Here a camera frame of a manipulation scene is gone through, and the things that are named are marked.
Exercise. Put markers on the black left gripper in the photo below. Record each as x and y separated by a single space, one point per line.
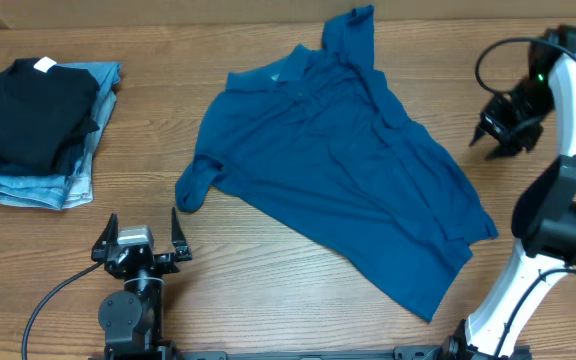
169 256

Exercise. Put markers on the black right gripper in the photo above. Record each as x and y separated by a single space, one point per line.
510 132

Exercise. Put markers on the blue polo shirt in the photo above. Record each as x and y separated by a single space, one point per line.
318 141

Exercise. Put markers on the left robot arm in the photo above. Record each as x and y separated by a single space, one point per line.
132 318

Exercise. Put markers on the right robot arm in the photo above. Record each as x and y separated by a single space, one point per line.
544 218

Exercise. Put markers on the folded light blue jeans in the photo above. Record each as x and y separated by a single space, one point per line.
59 192

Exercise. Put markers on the folded dark blue garment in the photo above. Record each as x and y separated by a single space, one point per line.
71 149

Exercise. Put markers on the folded black shirt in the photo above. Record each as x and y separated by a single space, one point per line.
40 109

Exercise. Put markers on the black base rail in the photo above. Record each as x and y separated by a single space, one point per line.
308 355

